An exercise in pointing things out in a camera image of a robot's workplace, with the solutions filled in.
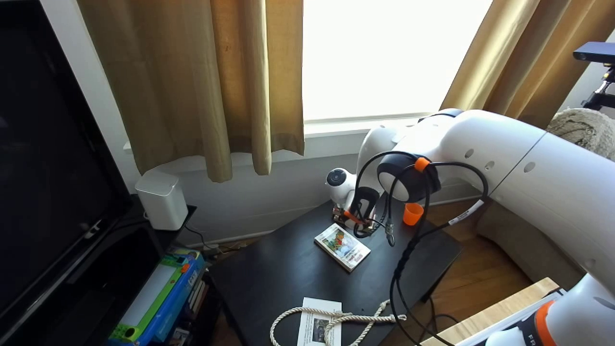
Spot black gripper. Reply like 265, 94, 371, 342
340, 186, 383, 238

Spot small white box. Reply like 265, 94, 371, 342
313, 221, 373, 275

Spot orange plastic cup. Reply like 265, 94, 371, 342
402, 200, 427, 228

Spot white flat booklet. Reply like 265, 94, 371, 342
294, 296, 344, 346

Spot beige armchair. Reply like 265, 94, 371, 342
477, 203, 586, 290

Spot light wooden board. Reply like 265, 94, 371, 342
415, 275, 563, 346

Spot bright window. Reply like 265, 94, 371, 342
302, 0, 496, 123

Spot blue game box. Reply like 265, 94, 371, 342
137, 250, 208, 346

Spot white cube speaker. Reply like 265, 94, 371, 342
133, 171, 190, 232

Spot tan window curtain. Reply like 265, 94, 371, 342
440, 0, 615, 127
75, 0, 306, 184

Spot cream knitted blanket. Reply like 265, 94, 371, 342
546, 105, 615, 161

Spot black television stand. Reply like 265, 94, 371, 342
0, 203, 219, 346

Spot black flat screen television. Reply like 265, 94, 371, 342
0, 0, 140, 323

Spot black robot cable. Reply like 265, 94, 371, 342
352, 150, 492, 346

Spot white rope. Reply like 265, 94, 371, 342
267, 298, 410, 346

